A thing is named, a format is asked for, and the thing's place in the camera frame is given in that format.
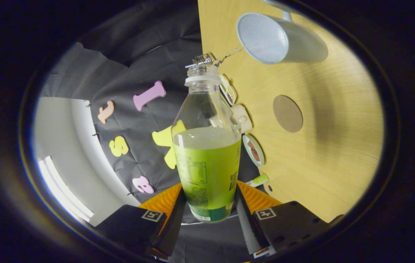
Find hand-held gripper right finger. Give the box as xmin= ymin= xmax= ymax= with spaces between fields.
xmin=235 ymin=180 xmax=332 ymax=259

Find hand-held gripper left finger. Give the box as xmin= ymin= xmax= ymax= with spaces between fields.
xmin=94 ymin=183 xmax=188 ymax=258

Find clear juice bottle green label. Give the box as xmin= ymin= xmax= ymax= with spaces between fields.
xmin=171 ymin=64 xmax=242 ymax=223

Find round brown coaster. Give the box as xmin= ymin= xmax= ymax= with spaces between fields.
xmin=273 ymin=95 xmax=303 ymax=133

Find white cup with handle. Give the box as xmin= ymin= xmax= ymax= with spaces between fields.
xmin=236 ymin=0 xmax=329 ymax=65

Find small white green bottle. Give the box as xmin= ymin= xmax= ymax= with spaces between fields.
xmin=246 ymin=174 xmax=269 ymax=188

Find pale green plate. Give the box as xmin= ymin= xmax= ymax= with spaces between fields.
xmin=242 ymin=134 xmax=265 ymax=168

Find white toaster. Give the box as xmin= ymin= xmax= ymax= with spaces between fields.
xmin=229 ymin=104 xmax=253 ymax=134

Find ceiling light panel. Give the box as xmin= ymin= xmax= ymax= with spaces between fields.
xmin=37 ymin=155 xmax=94 ymax=221

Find wooden table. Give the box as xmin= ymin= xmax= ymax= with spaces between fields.
xmin=197 ymin=0 xmax=385 ymax=223

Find white divided snack tray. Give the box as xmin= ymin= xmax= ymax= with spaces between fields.
xmin=219 ymin=74 xmax=237 ymax=107

